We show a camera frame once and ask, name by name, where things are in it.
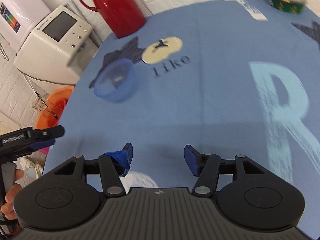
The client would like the person left hand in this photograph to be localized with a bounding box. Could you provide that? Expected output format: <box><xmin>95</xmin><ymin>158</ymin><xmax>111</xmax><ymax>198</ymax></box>
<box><xmin>1</xmin><ymin>169</ymin><xmax>24</xmax><ymax>220</ymax></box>

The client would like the small white bowl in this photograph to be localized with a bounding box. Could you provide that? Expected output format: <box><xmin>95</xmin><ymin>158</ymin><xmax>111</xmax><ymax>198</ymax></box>
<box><xmin>18</xmin><ymin>156</ymin><xmax>43</xmax><ymax>180</ymax></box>

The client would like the pink thermos bottle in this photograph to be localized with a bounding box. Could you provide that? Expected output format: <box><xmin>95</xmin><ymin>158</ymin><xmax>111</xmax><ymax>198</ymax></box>
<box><xmin>38</xmin><ymin>146</ymin><xmax>50</xmax><ymax>155</ymax></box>

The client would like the orange plastic basin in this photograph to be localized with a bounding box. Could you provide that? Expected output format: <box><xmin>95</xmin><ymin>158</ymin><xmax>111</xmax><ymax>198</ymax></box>
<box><xmin>33</xmin><ymin>86</ymin><xmax>74</xmax><ymax>129</ymax></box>

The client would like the glass bottle with chopsticks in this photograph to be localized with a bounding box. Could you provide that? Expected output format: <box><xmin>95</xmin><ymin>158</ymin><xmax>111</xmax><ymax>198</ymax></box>
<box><xmin>32</xmin><ymin>90</ymin><xmax>59</xmax><ymax>120</ymax></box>

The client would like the blue printed tablecloth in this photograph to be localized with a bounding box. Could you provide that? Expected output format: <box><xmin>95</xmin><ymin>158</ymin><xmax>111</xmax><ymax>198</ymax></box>
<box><xmin>44</xmin><ymin>0</ymin><xmax>319</xmax><ymax>239</ymax></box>

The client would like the blue plastic bowl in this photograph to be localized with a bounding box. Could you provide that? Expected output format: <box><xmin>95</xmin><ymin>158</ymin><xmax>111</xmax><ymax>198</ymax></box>
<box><xmin>93</xmin><ymin>59</ymin><xmax>138</xmax><ymax>102</ymax></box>

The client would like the white screen appliance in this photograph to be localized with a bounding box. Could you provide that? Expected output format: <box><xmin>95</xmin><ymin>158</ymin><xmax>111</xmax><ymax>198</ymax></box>
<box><xmin>14</xmin><ymin>5</ymin><xmax>98</xmax><ymax>93</ymax></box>

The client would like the white water purifier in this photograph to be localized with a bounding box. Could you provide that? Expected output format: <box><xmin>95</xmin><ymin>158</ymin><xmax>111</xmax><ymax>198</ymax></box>
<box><xmin>1</xmin><ymin>0</ymin><xmax>50</xmax><ymax>52</ymax></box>

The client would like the red thermos jug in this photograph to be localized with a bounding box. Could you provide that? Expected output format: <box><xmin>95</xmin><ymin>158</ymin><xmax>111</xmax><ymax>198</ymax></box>
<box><xmin>79</xmin><ymin>0</ymin><xmax>146</xmax><ymax>38</ymax></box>

